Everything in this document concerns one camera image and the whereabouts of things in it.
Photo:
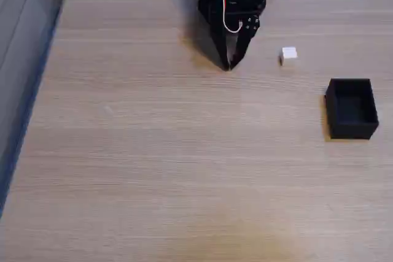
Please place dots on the white cube block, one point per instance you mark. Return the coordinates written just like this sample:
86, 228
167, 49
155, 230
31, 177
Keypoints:
289, 54

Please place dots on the black open box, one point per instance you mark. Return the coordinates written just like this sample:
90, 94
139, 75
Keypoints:
353, 127

